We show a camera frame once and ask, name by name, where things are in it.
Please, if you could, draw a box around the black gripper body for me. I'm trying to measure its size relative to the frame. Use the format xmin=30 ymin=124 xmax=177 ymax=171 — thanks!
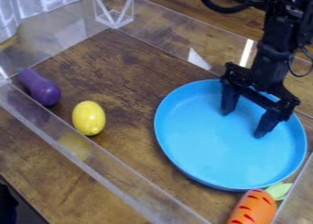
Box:
xmin=221 ymin=42 xmax=300 ymax=112

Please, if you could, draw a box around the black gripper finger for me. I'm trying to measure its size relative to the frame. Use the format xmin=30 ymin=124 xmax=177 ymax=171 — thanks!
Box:
xmin=255 ymin=108 xmax=291 ymax=138
xmin=221 ymin=81 xmax=240 ymax=115

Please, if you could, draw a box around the orange toy carrot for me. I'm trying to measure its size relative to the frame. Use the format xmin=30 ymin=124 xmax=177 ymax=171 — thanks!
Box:
xmin=226 ymin=182 xmax=292 ymax=224

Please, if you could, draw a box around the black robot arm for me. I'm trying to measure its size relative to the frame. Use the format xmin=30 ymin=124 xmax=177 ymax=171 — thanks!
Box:
xmin=221 ymin=0 xmax=313 ymax=138

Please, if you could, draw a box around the blue plastic plate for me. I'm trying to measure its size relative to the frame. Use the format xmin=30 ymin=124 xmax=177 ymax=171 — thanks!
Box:
xmin=154 ymin=80 xmax=308 ymax=191

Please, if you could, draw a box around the yellow toy lemon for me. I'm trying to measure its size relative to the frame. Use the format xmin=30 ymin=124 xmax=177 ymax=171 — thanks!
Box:
xmin=73 ymin=101 xmax=107 ymax=136

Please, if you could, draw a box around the purple toy eggplant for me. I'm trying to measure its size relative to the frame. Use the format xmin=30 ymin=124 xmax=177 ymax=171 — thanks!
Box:
xmin=18 ymin=68 xmax=62 ymax=106

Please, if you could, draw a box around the clear acrylic enclosure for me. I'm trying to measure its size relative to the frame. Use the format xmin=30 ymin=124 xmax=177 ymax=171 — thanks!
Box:
xmin=0 ymin=0 xmax=313 ymax=224

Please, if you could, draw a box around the black cable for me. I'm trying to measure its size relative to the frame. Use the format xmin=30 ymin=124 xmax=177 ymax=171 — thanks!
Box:
xmin=194 ymin=0 xmax=255 ymax=15

